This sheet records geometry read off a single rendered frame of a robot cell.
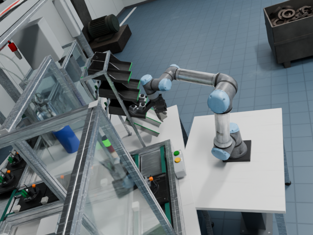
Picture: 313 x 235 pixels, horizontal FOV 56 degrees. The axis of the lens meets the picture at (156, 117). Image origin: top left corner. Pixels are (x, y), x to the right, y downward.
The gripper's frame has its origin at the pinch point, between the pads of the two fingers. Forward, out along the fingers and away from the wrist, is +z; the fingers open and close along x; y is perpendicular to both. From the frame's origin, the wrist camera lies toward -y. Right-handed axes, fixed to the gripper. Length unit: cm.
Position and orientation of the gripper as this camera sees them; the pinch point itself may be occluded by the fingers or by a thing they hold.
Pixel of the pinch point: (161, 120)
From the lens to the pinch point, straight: 203.8
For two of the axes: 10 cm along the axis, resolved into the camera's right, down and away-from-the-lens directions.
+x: -0.4, -5.8, 8.1
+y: 9.4, -3.1, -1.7
